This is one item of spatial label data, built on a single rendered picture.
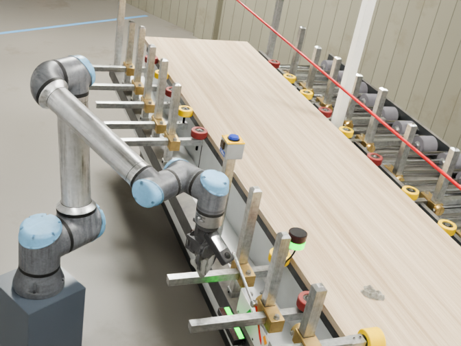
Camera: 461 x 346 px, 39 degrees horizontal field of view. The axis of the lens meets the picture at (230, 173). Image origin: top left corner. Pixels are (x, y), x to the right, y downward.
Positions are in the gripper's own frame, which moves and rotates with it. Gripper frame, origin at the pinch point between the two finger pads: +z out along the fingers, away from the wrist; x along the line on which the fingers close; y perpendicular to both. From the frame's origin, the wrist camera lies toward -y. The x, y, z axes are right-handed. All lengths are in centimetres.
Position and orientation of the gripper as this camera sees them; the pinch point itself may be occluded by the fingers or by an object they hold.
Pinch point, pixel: (204, 275)
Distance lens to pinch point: 216.2
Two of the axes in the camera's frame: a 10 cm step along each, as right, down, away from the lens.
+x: -6.9, 2.5, -6.8
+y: -7.1, -4.4, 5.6
